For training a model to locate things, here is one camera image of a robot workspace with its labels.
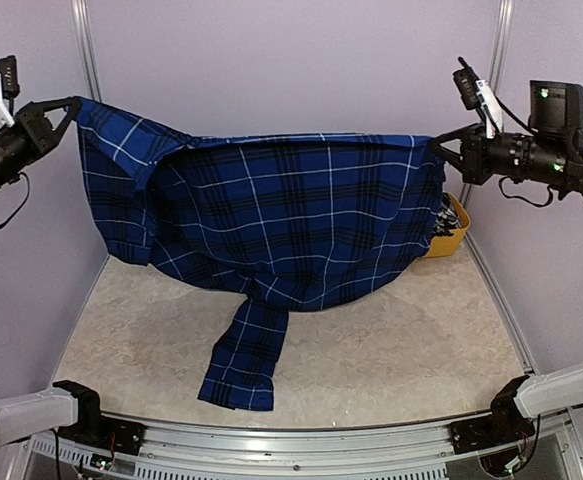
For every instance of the blue plaid long sleeve shirt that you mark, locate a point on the blue plaid long sleeve shirt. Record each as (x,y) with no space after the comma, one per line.
(294,223)

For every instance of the right aluminium frame post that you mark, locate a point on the right aluminium frame post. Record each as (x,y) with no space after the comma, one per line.
(500,44)

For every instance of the front aluminium rail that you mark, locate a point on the front aluminium rail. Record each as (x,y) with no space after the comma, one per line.
(172,450)

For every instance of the black white plaid shirt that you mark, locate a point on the black white plaid shirt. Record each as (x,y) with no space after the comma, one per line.
(448,220)

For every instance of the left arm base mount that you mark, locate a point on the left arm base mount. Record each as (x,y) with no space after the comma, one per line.
(103,425)

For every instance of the aluminium frame post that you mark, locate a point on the aluminium frame post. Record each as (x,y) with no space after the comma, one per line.
(86,49)
(500,44)

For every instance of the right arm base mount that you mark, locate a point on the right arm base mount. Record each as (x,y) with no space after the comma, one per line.
(504,423)

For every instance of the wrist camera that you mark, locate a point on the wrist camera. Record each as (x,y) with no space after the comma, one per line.
(9,90)
(477,95)

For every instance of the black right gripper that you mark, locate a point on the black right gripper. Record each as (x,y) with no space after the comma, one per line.
(475,161)

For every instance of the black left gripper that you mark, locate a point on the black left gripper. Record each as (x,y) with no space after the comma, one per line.
(37,129)

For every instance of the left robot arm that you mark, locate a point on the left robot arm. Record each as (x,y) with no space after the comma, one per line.
(67,406)

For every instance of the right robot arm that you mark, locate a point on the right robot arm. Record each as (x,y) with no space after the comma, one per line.
(549,151)

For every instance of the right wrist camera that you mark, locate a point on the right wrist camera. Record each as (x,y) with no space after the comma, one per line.
(477,95)

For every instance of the yellow plastic basket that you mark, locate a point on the yellow plastic basket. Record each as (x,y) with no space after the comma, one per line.
(447,246)

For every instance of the left aluminium frame post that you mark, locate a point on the left aluminium frame post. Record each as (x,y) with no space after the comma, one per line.
(86,49)

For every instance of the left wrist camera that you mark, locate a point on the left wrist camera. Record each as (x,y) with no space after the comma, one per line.
(9,90)

